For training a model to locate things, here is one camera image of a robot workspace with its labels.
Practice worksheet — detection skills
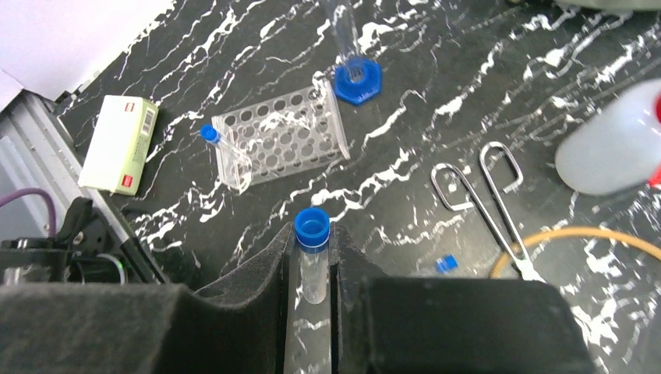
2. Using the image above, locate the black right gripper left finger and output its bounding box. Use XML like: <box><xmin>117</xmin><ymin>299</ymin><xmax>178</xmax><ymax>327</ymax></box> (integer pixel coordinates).
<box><xmin>1</xmin><ymin>224</ymin><xmax>292</xmax><ymax>373</ymax></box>

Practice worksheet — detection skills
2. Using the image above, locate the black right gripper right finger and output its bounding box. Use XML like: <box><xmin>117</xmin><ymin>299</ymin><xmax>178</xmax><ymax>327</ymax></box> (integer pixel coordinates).
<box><xmin>330</xmin><ymin>224</ymin><xmax>596</xmax><ymax>373</ymax></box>

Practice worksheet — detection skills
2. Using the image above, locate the test tube with blue cap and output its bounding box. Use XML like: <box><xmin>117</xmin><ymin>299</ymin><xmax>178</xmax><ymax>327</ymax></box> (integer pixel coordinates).
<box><xmin>294</xmin><ymin>207</ymin><xmax>331</xmax><ymax>305</ymax></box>

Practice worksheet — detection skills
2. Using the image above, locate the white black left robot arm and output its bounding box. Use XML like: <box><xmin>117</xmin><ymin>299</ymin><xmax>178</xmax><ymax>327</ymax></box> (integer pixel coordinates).
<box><xmin>1</xmin><ymin>197</ymin><xmax>156</xmax><ymax>286</ymax></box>

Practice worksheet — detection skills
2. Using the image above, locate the metal test tube clamp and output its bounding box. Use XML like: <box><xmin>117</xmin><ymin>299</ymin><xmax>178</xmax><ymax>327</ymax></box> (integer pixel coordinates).
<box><xmin>430</xmin><ymin>141</ymin><xmax>544</xmax><ymax>282</ymax></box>

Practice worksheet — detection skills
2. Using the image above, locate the test tube in rack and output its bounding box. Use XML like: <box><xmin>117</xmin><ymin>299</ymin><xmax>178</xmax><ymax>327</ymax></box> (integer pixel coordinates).
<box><xmin>200</xmin><ymin>124</ymin><xmax>253</xmax><ymax>194</ymax></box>

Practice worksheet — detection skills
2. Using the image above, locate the clear test tube rack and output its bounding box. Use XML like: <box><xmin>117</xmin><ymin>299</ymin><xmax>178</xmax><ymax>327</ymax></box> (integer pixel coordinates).
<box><xmin>211</xmin><ymin>79</ymin><xmax>350</xmax><ymax>186</ymax></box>

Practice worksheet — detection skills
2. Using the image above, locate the white green small box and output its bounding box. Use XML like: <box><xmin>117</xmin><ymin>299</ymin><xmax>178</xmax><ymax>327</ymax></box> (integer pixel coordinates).
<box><xmin>77</xmin><ymin>95</ymin><xmax>159</xmax><ymax>196</ymax></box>

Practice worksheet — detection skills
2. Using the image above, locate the graduated cylinder blue base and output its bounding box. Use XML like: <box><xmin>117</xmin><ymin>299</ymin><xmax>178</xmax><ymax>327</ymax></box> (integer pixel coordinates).
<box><xmin>320</xmin><ymin>0</ymin><xmax>382</xmax><ymax>106</ymax></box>

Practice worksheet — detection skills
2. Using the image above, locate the yellow rubber tube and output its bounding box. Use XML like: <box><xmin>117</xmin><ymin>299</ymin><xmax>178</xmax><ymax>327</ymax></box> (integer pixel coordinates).
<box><xmin>489</xmin><ymin>226</ymin><xmax>661</xmax><ymax>280</ymax></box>

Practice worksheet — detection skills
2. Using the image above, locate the white squeeze bottle red cap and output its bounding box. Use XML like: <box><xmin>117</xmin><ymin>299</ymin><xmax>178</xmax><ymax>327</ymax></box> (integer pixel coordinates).
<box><xmin>555</xmin><ymin>79</ymin><xmax>660</xmax><ymax>196</ymax></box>

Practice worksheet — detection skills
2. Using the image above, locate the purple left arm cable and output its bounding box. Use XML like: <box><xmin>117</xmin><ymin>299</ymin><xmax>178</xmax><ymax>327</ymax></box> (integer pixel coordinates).
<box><xmin>0</xmin><ymin>188</ymin><xmax>58</xmax><ymax>236</ymax></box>

